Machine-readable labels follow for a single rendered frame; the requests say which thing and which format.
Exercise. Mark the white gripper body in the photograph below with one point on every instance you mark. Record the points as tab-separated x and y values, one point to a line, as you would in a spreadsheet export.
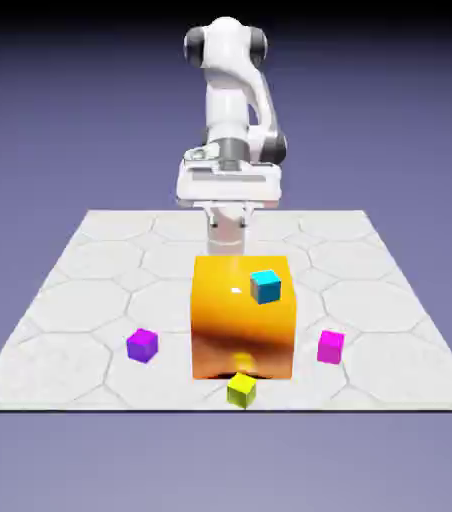
230	190

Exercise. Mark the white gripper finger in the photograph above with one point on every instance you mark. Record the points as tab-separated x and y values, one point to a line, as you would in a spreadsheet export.
212	218
244	218

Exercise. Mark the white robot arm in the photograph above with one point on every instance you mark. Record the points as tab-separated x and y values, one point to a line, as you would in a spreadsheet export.
230	72

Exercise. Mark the small cyan cube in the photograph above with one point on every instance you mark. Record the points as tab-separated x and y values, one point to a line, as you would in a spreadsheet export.
266	287

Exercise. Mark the small purple cube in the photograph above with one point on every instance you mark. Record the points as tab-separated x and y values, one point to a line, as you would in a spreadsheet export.
142	346

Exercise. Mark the small magenta cube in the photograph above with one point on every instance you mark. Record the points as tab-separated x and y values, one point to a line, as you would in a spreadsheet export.
330	347

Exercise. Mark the small yellow cube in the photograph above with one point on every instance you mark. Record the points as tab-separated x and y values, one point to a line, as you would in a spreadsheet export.
242	390

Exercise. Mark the large orange box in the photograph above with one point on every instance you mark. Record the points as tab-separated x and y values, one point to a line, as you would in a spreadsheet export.
242	328

